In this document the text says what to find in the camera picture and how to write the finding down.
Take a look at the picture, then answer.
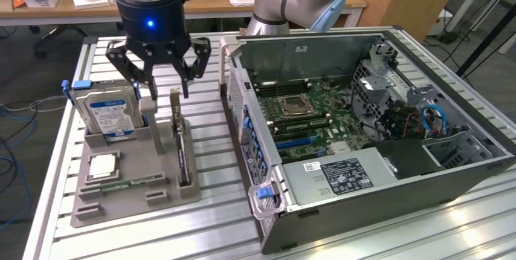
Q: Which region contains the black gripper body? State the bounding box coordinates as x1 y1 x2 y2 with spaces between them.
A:
115 0 191 64

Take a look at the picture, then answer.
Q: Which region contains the hard disk with blue carrier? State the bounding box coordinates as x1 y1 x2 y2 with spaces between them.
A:
60 79 142 143

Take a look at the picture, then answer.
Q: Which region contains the wooden desk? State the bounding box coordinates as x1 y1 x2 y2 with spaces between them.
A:
0 0 371 36

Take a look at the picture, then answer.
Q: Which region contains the black office chair base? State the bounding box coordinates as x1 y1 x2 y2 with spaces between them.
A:
34 25 90 58

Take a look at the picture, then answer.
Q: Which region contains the CPU socket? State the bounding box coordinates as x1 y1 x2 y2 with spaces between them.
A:
278 94 318 119

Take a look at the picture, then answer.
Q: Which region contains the silver CPU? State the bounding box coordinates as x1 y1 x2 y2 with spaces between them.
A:
88 154 118 179

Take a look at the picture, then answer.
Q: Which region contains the blue expansion slot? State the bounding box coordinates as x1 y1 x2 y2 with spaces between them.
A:
275 135 319 149

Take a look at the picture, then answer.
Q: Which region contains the green RAM stick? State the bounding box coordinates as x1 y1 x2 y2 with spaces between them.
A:
96 177 150 193

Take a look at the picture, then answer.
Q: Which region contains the green motherboard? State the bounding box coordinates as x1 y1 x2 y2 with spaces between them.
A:
252 75 376 164

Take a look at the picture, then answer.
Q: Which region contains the grey parts rack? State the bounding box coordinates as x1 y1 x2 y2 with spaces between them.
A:
71 96 202 229

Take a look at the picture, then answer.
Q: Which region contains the metal disk bay cage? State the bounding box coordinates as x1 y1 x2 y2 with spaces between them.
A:
350 59 408 123

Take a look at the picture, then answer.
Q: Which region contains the square silver chipset heatsink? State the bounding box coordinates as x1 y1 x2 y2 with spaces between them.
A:
330 143 352 155

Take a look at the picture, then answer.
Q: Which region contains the grey power supply unit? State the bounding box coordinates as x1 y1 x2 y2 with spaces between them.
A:
282 146 400 206

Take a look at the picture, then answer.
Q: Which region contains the wooden cabinet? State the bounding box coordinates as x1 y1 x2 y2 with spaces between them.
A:
346 0 468 43

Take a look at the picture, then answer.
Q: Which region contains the open grey PC case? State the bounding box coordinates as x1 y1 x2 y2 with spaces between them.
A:
218 25 516 255

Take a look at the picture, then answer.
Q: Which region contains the black metal stand pole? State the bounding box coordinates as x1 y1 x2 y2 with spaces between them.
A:
455 0 516 77

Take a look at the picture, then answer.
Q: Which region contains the blue floor cable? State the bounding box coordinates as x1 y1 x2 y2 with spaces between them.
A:
0 102 40 230

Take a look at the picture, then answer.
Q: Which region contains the blue wire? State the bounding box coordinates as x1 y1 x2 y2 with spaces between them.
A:
419 105 452 136

